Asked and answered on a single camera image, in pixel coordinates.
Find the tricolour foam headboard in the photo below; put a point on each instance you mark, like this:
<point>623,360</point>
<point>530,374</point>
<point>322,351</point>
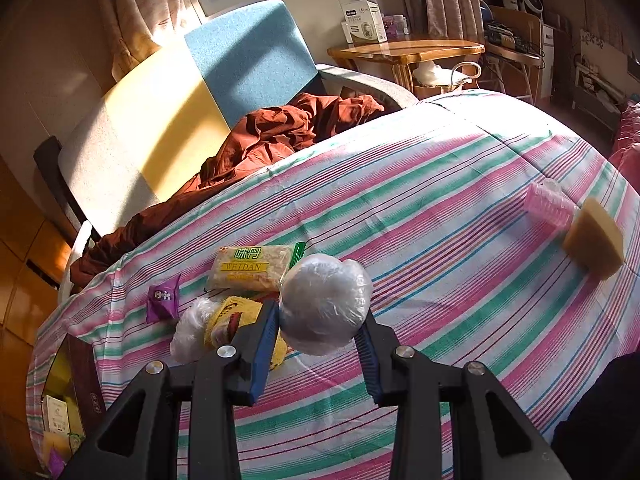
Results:
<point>152,131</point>

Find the gold metal tin box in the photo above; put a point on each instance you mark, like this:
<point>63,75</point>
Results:
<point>73,378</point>

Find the white bed rail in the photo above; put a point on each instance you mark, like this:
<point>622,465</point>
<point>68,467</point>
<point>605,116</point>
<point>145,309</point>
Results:
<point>80,244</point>

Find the cluttered shelf with electronics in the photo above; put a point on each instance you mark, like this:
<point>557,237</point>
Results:
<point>588,60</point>

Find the white barcode carton box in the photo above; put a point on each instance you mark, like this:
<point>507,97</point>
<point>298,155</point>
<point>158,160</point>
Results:
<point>55,415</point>

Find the beige curtain left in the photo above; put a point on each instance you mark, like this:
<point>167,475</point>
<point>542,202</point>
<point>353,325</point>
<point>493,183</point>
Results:
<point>136,29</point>

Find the striped pink green bedsheet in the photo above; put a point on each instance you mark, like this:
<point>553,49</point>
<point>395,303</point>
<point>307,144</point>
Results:
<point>430,201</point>

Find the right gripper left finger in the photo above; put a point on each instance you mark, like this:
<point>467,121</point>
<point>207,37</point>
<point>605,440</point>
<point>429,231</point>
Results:
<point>139,435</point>

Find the clear plastic bag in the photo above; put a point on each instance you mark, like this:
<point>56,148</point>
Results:
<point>188,343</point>

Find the wooden bedside table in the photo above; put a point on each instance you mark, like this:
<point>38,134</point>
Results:
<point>400,55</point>

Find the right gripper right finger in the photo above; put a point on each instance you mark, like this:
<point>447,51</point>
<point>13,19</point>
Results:
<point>492,438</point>

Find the purple snack packet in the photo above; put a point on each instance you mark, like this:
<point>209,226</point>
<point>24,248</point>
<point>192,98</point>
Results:
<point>162,301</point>
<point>56,464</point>

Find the white carton on table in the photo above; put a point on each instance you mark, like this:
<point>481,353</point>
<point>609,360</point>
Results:
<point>364,21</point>

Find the wooden wardrobe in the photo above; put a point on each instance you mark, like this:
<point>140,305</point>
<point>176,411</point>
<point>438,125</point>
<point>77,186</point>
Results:
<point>33,255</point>

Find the rust brown blanket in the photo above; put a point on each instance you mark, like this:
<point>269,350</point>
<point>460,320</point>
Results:
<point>259,139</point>

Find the yellow sponge block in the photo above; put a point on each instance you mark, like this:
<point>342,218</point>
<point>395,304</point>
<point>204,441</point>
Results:
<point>595,241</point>
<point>59,443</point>

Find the green yellow noodle pack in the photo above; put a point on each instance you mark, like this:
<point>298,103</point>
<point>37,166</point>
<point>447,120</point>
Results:
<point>253,268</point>

